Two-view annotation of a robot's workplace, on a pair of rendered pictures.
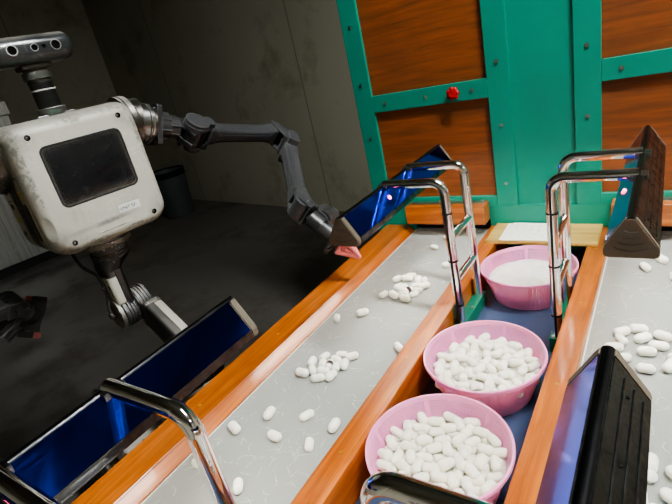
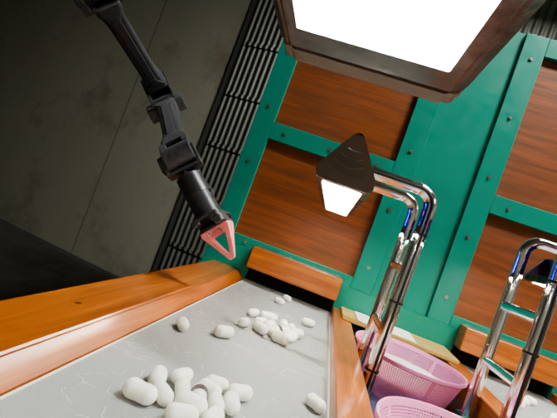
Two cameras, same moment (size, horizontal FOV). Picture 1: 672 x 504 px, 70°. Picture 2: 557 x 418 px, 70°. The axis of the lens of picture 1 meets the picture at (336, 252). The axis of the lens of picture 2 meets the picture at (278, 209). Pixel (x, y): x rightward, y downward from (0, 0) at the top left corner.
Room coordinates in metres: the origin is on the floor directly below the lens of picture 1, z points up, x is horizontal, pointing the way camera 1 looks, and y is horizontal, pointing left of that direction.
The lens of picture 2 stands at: (0.60, 0.29, 0.97)
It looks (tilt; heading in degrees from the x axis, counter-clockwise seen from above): 1 degrees up; 331
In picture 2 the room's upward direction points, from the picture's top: 20 degrees clockwise
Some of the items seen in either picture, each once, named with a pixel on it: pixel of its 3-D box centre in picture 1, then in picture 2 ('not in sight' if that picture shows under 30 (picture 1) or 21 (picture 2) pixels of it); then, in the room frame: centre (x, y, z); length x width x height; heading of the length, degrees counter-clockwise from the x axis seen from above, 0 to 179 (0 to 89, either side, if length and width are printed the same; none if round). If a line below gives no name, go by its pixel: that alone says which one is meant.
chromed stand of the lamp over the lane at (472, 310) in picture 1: (434, 247); (351, 282); (1.22, -0.27, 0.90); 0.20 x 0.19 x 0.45; 143
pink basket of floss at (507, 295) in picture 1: (528, 278); (402, 373); (1.24, -0.54, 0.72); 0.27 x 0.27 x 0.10
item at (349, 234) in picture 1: (399, 186); (343, 187); (1.27, -0.21, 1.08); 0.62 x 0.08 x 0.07; 143
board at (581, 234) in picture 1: (542, 233); (394, 332); (1.41, -0.67, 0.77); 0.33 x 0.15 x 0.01; 53
